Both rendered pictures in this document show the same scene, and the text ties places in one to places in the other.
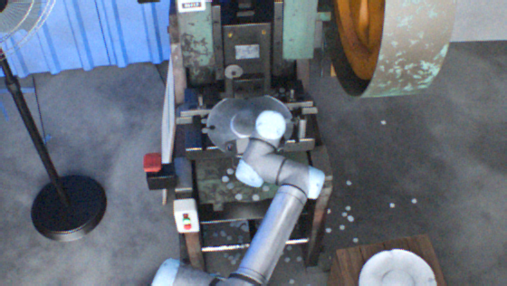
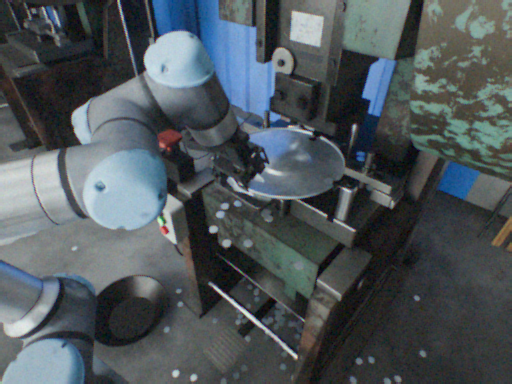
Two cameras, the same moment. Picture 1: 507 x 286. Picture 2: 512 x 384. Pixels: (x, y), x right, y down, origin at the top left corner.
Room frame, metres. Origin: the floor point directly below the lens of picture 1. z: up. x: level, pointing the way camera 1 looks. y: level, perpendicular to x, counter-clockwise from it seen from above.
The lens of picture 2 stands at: (0.74, -0.41, 1.24)
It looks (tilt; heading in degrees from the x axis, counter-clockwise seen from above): 41 degrees down; 46
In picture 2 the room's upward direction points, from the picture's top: straight up
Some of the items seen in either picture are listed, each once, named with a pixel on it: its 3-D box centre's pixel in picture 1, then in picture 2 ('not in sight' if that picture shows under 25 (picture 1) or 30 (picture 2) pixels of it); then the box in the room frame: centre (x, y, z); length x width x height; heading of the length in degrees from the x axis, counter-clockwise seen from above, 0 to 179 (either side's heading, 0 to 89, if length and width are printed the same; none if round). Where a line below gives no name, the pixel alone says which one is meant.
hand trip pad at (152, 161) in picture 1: (154, 166); (170, 147); (1.11, 0.32, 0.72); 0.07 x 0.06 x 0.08; 5
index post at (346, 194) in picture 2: (301, 126); (345, 200); (1.26, -0.17, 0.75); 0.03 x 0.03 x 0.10; 5
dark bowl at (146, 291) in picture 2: not in sight; (130, 312); (0.84, 0.40, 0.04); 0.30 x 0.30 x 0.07
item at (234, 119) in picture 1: (250, 123); (283, 158); (1.24, 0.00, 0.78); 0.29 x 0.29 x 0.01
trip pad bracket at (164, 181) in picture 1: (163, 185); (179, 178); (1.11, 0.31, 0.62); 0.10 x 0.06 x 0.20; 95
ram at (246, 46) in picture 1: (245, 49); (317, 38); (1.33, 0.01, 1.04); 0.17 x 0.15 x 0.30; 5
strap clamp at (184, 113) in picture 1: (198, 106); (264, 126); (1.35, 0.18, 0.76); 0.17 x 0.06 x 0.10; 95
